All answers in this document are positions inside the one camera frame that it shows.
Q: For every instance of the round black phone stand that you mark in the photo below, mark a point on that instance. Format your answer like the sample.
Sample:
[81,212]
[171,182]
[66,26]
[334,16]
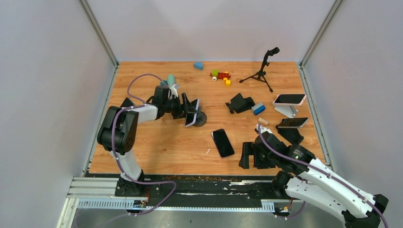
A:
[201,119]

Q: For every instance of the blue and grey eraser block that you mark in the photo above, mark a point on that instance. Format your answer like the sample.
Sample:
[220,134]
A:
[258,108]

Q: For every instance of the black mini tripod stand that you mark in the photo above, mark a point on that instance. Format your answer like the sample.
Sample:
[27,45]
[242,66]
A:
[260,75]

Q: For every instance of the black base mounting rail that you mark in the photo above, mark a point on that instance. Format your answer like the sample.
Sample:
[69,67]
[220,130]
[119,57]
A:
[182,193]

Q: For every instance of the white phone stand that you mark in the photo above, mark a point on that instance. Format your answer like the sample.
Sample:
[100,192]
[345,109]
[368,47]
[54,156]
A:
[287,110]

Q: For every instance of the phone with pink-edged black case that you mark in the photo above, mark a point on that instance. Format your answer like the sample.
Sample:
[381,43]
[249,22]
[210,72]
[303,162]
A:
[222,143]

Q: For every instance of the colourful toy brick car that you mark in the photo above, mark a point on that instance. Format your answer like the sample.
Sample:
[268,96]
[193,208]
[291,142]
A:
[217,75]

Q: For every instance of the phone with pink case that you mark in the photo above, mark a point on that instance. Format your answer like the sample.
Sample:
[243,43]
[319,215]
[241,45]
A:
[290,99]

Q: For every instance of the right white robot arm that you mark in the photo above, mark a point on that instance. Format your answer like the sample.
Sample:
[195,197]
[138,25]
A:
[303,176]

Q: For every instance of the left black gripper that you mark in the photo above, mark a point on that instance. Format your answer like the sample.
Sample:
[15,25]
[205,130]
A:
[184,109]

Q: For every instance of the phone with lavender case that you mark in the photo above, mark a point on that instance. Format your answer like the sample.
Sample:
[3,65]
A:
[191,117]

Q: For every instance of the black clamp phone holder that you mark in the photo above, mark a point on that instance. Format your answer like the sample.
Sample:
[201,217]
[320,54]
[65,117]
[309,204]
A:
[239,104]

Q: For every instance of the teal toy microphone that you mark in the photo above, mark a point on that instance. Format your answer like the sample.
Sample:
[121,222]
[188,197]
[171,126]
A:
[171,82]

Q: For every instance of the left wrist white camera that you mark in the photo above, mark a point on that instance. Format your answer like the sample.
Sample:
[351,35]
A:
[174,91]

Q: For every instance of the blue triangular block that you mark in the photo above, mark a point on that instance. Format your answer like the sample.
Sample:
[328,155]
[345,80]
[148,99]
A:
[198,65]

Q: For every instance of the small wooden cylinder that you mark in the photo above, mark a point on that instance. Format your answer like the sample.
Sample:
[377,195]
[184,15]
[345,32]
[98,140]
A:
[263,121]

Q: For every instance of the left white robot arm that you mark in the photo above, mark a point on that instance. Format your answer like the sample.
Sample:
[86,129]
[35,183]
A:
[118,131]

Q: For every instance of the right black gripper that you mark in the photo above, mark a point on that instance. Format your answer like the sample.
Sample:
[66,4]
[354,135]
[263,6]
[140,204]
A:
[249,148]

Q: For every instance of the phone with white edge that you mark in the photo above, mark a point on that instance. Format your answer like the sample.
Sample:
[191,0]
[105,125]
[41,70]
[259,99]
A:
[293,122]

